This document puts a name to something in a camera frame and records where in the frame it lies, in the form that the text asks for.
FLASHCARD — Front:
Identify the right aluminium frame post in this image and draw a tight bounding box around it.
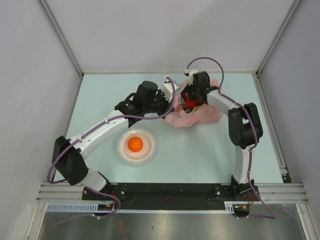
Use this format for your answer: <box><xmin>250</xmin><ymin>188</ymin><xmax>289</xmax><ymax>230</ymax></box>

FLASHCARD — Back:
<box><xmin>255</xmin><ymin>0</ymin><xmax>303</xmax><ymax>76</ymax></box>

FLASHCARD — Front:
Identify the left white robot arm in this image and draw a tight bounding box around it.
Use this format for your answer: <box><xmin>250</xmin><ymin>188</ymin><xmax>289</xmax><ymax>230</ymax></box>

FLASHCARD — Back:
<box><xmin>47</xmin><ymin>76</ymin><xmax>177</xmax><ymax>200</ymax></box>

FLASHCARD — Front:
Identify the aluminium front rail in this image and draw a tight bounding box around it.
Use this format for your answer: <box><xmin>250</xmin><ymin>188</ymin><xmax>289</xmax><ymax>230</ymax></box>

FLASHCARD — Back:
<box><xmin>36</xmin><ymin>183</ymin><xmax>308</xmax><ymax>204</ymax></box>

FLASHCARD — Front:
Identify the fake red apple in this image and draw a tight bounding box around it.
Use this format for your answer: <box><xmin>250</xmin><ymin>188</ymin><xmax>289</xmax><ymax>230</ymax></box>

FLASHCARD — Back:
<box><xmin>184</xmin><ymin>100</ymin><xmax>199</xmax><ymax>109</ymax></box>

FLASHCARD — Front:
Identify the fake orange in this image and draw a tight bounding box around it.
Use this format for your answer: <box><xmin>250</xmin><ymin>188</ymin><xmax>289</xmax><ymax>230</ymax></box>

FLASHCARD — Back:
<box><xmin>127</xmin><ymin>136</ymin><xmax>144</xmax><ymax>153</ymax></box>

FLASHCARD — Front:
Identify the pink plastic bag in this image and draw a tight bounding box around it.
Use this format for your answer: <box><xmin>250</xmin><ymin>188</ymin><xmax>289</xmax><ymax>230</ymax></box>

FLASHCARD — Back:
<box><xmin>164</xmin><ymin>80</ymin><xmax>223</xmax><ymax>128</ymax></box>

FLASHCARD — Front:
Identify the right side aluminium rail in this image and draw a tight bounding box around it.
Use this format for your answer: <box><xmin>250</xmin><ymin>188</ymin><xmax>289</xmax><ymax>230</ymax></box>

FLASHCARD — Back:
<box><xmin>252</xmin><ymin>72</ymin><xmax>293</xmax><ymax>184</ymax></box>

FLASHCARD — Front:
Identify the left aluminium frame post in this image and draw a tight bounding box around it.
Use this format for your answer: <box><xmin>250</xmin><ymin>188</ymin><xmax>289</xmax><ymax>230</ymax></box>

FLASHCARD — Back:
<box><xmin>37</xmin><ymin>0</ymin><xmax>84</xmax><ymax>79</ymax></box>

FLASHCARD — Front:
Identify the white plate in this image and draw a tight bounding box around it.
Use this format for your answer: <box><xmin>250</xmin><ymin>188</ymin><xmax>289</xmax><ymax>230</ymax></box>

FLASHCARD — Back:
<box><xmin>115</xmin><ymin>128</ymin><xmax>158</xmax><ymax>166</ymax></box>

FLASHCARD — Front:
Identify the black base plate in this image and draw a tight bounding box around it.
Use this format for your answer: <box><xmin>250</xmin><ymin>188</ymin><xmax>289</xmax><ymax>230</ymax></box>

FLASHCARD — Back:
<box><xmin>81</xmin><ymin>182</ymin><xmax>259</xmax><ymax>210</ymax></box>

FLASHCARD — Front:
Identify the fake yellow fruit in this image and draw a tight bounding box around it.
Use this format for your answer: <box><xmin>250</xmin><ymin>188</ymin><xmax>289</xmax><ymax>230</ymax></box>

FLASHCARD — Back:
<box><xmin>192</xmin><ymin>105</ymin><xmax>201</xmax><ymax>112</ymax></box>

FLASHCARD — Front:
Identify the aluminium rail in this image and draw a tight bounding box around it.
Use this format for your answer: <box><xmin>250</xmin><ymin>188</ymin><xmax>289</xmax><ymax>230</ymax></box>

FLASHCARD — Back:
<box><xmin>36</xmin><ymin>183</ymin><xmax>308</xmax><ymax>204</ymax></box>
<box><xmin>252</xmin><ymin>72</ymin><xmax>293</xmax><ymax>184</ymax></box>

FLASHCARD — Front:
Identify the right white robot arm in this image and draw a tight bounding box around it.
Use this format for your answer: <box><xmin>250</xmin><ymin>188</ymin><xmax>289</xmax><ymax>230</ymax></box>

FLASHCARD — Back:
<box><xmin>181</xmin><ymin>69</ymin><xmax>263</xmax><ymax>201</ymax></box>

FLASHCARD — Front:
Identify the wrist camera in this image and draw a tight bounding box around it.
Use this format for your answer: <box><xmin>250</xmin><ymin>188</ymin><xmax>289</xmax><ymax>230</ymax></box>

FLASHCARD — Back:
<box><xmin>184</xmin><ymin>69</ymin><xmax>199</xmax><ymax>85</ymax></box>
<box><xmin>161</xmin><ymin>76</ymin><xmax>180</xmax><ymax>102</ymax></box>

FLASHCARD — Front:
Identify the aluminium frame post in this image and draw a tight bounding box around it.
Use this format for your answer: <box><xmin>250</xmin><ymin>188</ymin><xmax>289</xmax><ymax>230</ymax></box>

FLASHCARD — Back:
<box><xmin>255</xmin><ymin>0</ymin><xmax>303</xmax><ymax>76</ymax></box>
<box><xmin>37</xmin><ymin>0</ymin><xmax>84</xmax><ymax>79</ymax></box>

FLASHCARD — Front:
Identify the white cable duct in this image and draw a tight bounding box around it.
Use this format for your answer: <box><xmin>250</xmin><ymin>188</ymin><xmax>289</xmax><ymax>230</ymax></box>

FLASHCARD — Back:
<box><xmin>46</xmin><ymin>202</ymin><xmax>235</xmax><ymax>214</ymax></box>

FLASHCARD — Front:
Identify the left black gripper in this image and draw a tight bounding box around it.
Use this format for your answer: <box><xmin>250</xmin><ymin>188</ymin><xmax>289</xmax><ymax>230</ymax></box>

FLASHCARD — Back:
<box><xmin>143</xmin><ymin>89</ymin><xmax>175</xmax><ymax>120</ymax></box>

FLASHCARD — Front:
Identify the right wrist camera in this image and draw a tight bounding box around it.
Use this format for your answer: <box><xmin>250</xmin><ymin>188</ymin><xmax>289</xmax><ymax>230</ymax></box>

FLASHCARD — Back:
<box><xmin>184</xmin><ymin>69</ymin><xmax>199</xmax><ymax>85</ymax></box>

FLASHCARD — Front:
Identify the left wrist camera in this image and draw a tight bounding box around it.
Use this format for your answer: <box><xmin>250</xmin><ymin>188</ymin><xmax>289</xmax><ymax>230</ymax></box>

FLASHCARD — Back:
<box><xmin>161</xmin><ymin>76</ymin><xmax>180</xmax><ymax>102</ymax></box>

